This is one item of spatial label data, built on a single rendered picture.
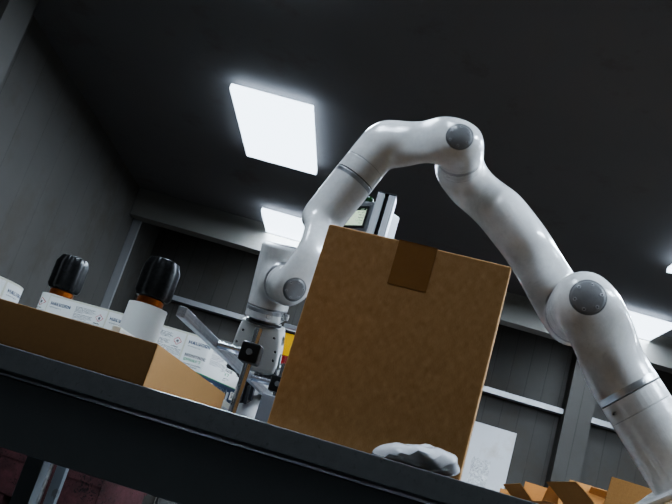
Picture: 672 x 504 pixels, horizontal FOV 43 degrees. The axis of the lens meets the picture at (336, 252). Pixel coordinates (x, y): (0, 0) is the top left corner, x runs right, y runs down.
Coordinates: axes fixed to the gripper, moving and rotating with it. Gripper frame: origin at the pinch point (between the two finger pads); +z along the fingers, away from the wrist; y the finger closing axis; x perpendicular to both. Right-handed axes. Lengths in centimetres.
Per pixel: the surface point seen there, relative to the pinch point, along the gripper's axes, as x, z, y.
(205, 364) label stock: -26.1, 3.0, 17.1
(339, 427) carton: 69, -17, -27
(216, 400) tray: 74, -18, -13
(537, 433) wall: -813, 164, -160
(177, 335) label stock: -26.0, -1.9, 25.6
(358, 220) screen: -31, -39, -9
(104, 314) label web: -26, -2, 45
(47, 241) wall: -503, 55, 310
